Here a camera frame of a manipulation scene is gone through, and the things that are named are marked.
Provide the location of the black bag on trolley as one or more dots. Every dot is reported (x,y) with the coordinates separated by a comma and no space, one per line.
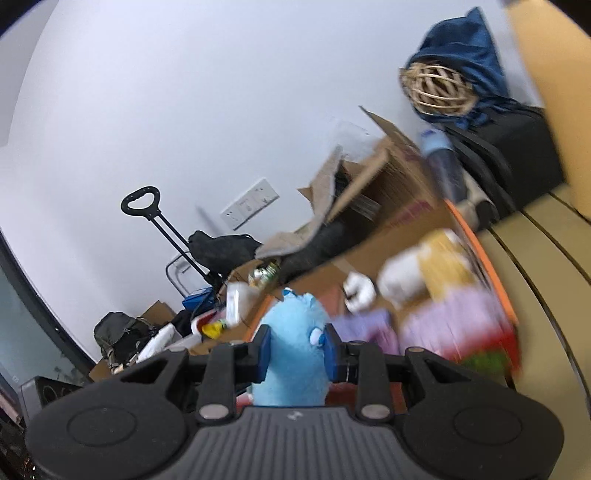
(222,254)

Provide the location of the light purple fluffy cloth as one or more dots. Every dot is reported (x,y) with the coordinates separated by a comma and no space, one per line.
(457,322)

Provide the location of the red cardboard tray box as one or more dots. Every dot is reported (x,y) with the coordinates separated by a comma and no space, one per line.
(499,356)

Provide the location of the large open cardboard box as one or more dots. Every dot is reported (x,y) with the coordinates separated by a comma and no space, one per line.
(388,186)

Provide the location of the clear container with handle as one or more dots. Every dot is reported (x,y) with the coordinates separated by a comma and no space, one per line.
(196,293)

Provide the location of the small brown cardboard box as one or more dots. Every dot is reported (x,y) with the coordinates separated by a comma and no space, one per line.
(211,329)

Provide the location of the light blue plush toy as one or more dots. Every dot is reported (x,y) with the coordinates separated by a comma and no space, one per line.
(296,376)

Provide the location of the woven rattan ball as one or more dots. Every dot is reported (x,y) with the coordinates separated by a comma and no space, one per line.
(434,89)

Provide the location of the floor cardboard box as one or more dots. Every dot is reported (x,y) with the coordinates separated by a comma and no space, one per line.
(158,314)

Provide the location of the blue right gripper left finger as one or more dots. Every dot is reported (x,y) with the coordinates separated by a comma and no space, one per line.
(260,351)

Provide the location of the purple knitted pouch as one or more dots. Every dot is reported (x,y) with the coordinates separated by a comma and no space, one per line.
(370,326)

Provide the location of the dark blue velvet cloth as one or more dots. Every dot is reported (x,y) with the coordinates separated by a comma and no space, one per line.
(466,45)

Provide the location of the black trolley handle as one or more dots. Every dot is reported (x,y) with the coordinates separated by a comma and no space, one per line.
(154,216)

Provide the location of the black backpack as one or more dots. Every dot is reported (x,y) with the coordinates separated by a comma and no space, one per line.
(120,337)

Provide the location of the white yellow plush toy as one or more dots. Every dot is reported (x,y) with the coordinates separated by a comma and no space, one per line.
(425,267)

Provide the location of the yellow thermos jug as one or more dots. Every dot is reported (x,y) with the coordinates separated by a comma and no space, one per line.
(556,52)

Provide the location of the white bottle in box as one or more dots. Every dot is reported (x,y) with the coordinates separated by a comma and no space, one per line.
(240,297)

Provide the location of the white wall socket strip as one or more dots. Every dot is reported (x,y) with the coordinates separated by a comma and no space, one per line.
(257,198)

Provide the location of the blue water bottle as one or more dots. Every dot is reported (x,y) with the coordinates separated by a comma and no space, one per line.
(441,159)

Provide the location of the small white sock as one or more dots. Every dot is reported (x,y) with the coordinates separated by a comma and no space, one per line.
(359,291)

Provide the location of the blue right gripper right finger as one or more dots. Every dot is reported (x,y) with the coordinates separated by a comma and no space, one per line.
(336,358)

